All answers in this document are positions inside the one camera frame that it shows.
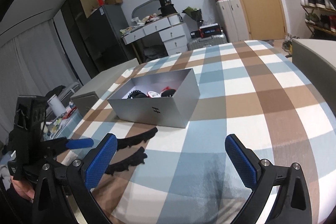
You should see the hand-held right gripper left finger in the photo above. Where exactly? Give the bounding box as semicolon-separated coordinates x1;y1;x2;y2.
32;133;118;224

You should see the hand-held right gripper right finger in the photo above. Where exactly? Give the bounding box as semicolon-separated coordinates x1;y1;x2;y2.
224;134;314;224

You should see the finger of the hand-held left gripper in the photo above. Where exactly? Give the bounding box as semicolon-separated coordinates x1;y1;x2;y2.
47;147;72;163
43;137;94;155

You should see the grey cardboard box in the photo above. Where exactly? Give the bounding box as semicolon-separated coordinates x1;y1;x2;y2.
107;68;201;128

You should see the red and white hair accessory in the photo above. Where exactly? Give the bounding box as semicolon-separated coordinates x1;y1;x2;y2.
148;86;171;98

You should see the person's left hand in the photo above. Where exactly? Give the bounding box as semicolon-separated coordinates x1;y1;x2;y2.
12;179;36;201

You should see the plaid blanket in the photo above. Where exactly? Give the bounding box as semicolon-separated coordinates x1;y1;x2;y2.
56;40;336;224

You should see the grey curtain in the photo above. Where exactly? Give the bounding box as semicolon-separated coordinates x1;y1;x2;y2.
0;21;87;135

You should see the dark tall cabinet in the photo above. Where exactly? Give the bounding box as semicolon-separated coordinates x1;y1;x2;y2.
61;0;105;80

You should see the black fridge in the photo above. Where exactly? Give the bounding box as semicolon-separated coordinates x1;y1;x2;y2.
87;5;132;72

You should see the grey clothes pile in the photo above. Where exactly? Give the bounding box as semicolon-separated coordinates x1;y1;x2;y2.
143;46;168;62

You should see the silver suitcase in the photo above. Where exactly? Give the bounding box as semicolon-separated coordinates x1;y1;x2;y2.
187;35;227;51

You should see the black and red box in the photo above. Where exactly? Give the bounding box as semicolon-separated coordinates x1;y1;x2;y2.
199;25;221;37

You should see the pile of desk clutter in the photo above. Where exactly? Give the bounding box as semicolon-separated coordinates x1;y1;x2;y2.
120;13;164;35

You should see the white suitcase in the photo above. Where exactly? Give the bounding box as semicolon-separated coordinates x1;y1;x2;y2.
216;0;250;43

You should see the white desk with drawers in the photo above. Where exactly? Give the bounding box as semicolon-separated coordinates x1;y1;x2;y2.
122;14;189;56

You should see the arched grey mirror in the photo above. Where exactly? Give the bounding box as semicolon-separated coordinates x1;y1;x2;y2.
132;0;164;24

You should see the black wrapped bouquet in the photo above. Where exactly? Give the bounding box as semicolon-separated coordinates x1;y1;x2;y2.
182;6;204;28

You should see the black flared hat box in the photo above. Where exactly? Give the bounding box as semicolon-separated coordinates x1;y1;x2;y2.
159;4;180;17

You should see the wooden shoe rack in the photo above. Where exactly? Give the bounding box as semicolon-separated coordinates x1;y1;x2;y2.
299;0;336;38

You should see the black cable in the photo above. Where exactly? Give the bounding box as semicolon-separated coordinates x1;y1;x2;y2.
40;109;49;141

